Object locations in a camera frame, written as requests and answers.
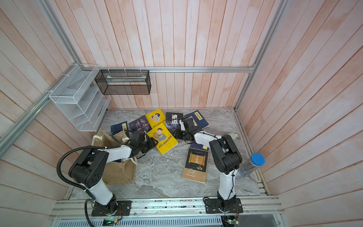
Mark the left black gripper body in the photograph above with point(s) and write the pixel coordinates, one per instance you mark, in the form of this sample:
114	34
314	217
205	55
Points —
144	146

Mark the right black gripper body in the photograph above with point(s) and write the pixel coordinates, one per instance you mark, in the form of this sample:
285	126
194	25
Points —
183	135

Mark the yellow cartoon book front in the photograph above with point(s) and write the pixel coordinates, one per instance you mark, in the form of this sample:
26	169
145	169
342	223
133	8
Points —
165	140

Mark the yellow cartoon book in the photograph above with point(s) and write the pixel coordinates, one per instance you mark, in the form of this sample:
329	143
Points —
165	140
156	118

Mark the burlap canvas tote bag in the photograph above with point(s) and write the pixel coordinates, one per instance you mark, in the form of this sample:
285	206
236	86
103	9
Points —
115	172

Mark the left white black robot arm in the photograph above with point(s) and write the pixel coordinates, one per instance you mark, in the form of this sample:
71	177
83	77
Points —
88	169

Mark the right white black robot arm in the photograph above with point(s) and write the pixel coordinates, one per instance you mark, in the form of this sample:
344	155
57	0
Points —
225	153

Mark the navy book yijing label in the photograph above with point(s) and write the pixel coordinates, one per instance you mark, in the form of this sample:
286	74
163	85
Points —
199	146

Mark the navy book far right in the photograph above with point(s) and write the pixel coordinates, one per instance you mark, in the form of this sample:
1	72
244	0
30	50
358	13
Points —
198	119

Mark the navy book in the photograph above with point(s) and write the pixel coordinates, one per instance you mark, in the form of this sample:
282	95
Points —
120	127
198	119

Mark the black wolf title book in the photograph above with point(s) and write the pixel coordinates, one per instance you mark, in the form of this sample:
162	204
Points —
173	121

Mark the dark old man book rear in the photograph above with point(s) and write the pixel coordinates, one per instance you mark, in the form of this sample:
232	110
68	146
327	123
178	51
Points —
140	123

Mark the navy book far left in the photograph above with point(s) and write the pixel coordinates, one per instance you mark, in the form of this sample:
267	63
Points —
120	127

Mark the yellow cartoon book rear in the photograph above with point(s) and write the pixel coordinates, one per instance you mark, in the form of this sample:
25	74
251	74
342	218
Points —
156	118

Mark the brown gold cover book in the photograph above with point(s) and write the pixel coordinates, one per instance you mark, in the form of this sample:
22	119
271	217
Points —
196	165

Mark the clear jar blue lid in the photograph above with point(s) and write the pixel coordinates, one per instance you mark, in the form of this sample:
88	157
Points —
255	161

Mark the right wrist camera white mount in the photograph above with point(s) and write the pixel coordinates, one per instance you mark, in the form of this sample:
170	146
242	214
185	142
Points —
181	123

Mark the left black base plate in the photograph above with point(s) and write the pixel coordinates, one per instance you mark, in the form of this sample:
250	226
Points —
114	208

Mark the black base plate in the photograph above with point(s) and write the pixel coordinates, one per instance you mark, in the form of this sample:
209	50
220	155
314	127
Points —
214	206
114	208

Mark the black wire mesh basket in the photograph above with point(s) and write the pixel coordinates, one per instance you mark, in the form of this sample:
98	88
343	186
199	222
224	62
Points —
124	82

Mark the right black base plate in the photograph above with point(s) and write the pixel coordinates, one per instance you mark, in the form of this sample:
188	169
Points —
214	206

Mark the white wire mesh shelf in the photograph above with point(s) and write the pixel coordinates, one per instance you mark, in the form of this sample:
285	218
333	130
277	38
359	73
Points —
80	99

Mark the aluminium mounting rail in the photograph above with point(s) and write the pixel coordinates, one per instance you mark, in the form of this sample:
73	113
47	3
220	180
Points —
172	207

